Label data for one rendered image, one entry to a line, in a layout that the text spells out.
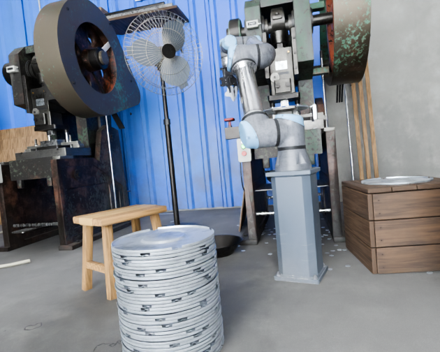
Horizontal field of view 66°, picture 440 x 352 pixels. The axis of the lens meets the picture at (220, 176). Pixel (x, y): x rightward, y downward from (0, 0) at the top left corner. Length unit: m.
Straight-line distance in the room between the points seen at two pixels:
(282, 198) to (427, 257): 0.62
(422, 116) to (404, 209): 2.15
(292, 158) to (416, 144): 2.30
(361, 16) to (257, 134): 0.94
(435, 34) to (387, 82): 0.55
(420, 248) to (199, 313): 0.98
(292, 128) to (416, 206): 0.58
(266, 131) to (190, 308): 0.75
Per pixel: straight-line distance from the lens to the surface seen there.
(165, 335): 0.94
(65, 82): 2.47
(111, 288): 1.50
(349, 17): 2.02
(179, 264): 0.88
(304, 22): 2.27
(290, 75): 2.24
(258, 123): 1.38
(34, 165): 2.74
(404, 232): 1.56
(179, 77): 2.59
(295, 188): 1.38
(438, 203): 1.59
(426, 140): 3.61
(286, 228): 1.42
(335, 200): 2.00
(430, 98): 3.64
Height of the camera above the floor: 0.53
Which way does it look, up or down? 3 degrees down
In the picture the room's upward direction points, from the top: 5 degrees counter-clockwise
